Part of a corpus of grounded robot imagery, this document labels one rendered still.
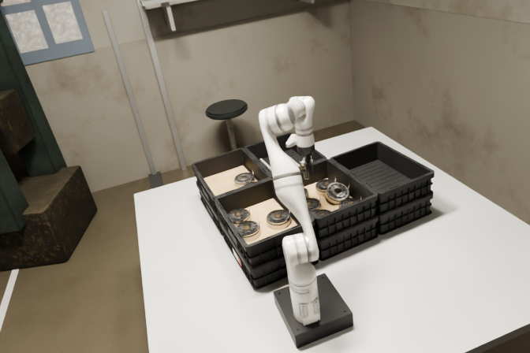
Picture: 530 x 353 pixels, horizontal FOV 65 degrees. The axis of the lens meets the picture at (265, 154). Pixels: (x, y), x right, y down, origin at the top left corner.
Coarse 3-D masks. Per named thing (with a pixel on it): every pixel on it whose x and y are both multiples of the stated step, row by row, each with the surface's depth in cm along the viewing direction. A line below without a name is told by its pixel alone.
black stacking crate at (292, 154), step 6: (282, 138) 235; (288, 138) 236; (258, 144) 230; (264, 144) 231; (282, 144) 236; (252, 150) 230; (258, 150) 231; (264, 150) 233; (288, 150) 239; (294, 150) 237; (258, 156) 233; (264, 156) 234; (294, 156) 232; (300, 156) 231; (318, 156) 210
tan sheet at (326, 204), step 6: (306, 186) 202; (312, 186) 201; (312, 192) 196; (318, 198) 192; (324, 198) 191; (348, 198) 188; (324, 204) 187; (330, 204) 186; (336, 204) 185; (330, 210) 182
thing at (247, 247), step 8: (256, 184) 191; (232, 192) 188; (216, 200) 184; (224, 216) 173; (232, 224) 166; (312, 224) 161; (280, 232) 157; (288, 232) 158; (296, 232) 159; (240, 240) 157; (264, 240) 154; (272, 240) 156; (248, 248) 153; (256, 248) 154
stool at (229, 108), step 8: (216, 104) 369; (224, 104) 367; (232, 104) 364; (240, 104) 361; (208, 112) 354; (216, 112) 352; (224, 112) 349; (232, 112) 347; (240, 112) 350; (232, 128) 370; (232, 136) 372; (232, 144) 376
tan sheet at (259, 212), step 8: (272, 200) 195; (256, 208) 191; (264, 208) 190; (272, 208) 190; (280, 208) 189; (256, 216) 186; (264, 216) 185; (264, 224) 180; (296, 224) 177; (264, 232) 175; (272, 232) 174; (256, 240) 171
